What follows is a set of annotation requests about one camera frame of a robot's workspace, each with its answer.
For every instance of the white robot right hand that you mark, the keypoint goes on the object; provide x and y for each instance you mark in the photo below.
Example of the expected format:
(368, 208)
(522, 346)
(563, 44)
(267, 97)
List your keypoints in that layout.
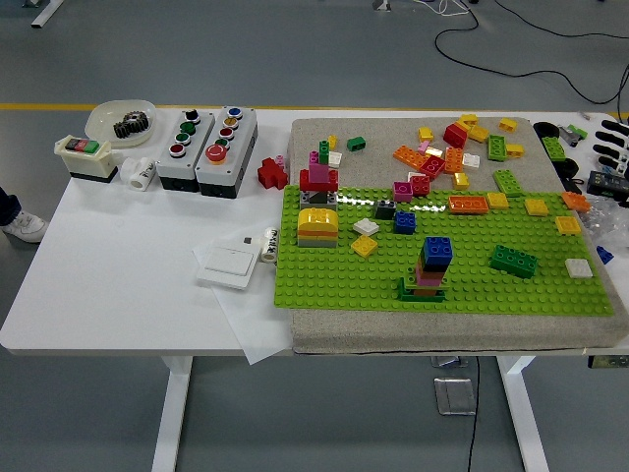
(611, 137)

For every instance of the dark green long brick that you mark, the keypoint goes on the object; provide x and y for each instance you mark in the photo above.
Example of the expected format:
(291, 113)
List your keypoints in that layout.
(513, 260)

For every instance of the orange square brick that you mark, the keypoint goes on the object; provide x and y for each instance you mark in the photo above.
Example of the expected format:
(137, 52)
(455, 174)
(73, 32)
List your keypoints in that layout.
(576, 200)

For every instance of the yellow flat square brick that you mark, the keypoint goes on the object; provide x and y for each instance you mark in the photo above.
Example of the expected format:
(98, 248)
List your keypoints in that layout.
(365, 246)
(568, 225)
(535, 206)
(497, 200)

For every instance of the small blue sloped brick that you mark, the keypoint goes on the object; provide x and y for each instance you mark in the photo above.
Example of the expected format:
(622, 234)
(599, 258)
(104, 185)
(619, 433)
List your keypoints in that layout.
(604, 254)

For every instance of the white flat square brick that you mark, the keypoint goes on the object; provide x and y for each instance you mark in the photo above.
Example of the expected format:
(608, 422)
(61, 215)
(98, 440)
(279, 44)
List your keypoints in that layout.
(579, 268)
(366, 226)

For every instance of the large red brick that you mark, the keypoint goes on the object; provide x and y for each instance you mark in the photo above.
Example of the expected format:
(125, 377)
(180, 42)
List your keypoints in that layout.
(455, 134)

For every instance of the orange flat long brick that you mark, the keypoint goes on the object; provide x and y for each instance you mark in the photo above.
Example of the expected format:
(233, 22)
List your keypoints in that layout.
(468, 204)

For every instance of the orange rectangular brick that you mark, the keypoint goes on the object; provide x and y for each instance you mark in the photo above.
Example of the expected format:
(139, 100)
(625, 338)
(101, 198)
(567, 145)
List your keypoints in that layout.
(453, 159)

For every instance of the shiny yellow small brick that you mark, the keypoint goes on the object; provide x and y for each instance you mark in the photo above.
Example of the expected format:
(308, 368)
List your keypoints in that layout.
(435, 150)

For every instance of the red square brick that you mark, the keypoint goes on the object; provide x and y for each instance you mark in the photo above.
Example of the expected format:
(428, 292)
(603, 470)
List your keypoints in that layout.
(433, 166)
(420, 185)

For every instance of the pale pink small brick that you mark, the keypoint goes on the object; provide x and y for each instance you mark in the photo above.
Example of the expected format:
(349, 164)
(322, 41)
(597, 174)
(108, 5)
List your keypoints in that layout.
(423, 146)

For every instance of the large blue square brick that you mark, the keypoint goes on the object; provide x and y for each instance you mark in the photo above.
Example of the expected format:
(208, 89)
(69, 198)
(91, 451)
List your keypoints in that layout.
(437, 251)

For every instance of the magenta square brick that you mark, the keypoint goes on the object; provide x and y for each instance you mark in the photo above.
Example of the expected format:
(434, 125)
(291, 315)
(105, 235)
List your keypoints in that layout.
(403, 191)

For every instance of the black thin brick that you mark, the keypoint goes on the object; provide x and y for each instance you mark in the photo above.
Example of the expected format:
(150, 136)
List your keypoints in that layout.
(436, 270)

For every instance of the small blue square brick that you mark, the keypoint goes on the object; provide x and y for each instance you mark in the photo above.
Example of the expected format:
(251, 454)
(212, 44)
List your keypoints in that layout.
(404, 222)

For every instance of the pink stacked brick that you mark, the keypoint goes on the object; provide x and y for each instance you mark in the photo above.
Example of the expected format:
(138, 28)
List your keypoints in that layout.
(431, 280)

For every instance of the brown-orange thin brick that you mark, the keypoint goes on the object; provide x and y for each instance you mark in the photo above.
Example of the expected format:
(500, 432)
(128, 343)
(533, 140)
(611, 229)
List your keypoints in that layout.
(425, 290)

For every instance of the green flat base brick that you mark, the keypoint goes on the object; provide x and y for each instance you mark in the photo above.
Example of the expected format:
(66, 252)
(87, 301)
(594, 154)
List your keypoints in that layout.
(420, 298)

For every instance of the small green brick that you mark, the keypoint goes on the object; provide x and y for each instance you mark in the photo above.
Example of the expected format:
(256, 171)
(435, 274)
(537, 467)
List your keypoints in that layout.
(357, 143)

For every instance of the small white brick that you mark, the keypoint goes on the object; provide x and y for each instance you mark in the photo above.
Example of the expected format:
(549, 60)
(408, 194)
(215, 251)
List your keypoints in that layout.
(335, 158)

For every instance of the tiny yellow brick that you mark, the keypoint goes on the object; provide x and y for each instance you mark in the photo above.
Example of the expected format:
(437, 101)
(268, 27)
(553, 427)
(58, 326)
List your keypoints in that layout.
(333, 141)

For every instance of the narrow green brick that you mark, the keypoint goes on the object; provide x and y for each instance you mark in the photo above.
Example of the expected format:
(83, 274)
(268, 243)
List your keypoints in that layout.
(324, 150)

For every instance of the tall pink brick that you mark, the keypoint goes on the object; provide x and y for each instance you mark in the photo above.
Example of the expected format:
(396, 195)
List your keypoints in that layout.
(319, 172)

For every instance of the red wide brick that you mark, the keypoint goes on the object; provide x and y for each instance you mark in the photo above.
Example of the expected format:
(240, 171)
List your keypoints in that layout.
(314, 184)

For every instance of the green studded baseplate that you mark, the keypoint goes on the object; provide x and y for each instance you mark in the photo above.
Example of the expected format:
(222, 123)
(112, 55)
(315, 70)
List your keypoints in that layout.
(344, 285)

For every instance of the yellow domed brick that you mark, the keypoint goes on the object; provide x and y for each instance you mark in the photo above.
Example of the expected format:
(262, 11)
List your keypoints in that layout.
(317, 218)

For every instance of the orange thin layer brick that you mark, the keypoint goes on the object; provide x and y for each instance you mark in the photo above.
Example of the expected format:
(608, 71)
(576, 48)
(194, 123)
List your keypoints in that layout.
(314, 232)

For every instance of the grey brick with dark wedge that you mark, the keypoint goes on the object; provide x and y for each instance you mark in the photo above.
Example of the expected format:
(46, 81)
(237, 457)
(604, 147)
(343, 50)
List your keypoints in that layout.
(305, 198)

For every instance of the grey layer brick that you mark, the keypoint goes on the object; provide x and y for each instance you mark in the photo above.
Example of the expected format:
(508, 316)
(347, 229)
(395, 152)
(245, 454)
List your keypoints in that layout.
(314, 243)

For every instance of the red cross-shaped brick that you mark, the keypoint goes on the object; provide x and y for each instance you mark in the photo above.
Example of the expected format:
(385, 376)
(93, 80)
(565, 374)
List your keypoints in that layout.
(270, 173)

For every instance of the black electronic box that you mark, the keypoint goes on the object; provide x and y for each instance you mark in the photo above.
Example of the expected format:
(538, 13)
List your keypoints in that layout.
(607, 186)

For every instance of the clear plastic bag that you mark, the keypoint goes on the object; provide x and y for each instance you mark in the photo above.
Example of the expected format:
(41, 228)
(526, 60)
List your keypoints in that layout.
(611, 221)

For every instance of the table control panel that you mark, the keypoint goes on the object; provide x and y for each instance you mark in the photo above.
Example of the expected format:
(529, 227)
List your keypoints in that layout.
(609, 362)

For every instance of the grey-brown mat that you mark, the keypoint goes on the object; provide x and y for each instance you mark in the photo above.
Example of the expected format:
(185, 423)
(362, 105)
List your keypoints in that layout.
(373, 162)

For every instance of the grey stand base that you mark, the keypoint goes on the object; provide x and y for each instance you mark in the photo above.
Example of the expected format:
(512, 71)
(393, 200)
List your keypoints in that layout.
(381, 5)

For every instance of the metal plate under table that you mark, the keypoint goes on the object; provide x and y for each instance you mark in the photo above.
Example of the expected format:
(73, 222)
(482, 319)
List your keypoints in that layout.
(449, 360)

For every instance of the white table leg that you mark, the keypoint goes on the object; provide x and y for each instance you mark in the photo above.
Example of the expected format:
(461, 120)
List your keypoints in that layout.
(526, 418)
(172, 418)

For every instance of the metal floor socket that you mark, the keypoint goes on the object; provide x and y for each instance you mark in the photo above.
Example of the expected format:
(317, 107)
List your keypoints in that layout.
(454, 395)

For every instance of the white printed cylinder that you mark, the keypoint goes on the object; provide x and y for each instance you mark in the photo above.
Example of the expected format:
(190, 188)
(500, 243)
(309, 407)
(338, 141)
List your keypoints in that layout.
(269, 246)

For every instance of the grey emergency-stop button box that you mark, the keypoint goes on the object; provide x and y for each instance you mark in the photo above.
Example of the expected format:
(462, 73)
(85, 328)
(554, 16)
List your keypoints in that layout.
(216, 177)

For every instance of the white paper sheet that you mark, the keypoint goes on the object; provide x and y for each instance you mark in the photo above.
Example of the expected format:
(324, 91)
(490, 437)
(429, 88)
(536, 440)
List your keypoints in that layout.
(255, 324)

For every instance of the grey four-button box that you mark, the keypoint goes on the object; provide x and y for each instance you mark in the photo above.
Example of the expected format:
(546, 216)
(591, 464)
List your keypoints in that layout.
(167, 169)

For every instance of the black steel gear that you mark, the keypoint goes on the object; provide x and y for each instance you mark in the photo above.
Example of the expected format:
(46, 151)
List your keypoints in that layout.
(140, 123)
(123, 129)

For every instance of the white pipe tee fitting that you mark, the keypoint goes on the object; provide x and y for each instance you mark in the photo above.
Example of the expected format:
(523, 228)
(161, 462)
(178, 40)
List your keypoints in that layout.
(140, 172)

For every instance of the white plastic bowl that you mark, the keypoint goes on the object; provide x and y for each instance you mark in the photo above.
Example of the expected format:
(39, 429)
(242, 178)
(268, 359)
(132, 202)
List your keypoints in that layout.
(105, 118)

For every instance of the white table foot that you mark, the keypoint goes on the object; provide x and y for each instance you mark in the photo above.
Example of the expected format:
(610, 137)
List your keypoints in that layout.
(46, 14)

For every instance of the black bracket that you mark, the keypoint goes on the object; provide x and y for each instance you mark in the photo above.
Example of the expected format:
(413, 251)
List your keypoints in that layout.
(575, 186)

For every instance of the white wall switch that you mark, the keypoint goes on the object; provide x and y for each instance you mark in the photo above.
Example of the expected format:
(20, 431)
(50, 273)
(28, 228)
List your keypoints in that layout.
(228, 263)

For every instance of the cream red-green switch box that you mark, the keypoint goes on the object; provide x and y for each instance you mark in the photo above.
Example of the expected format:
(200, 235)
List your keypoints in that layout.
(86, 162)

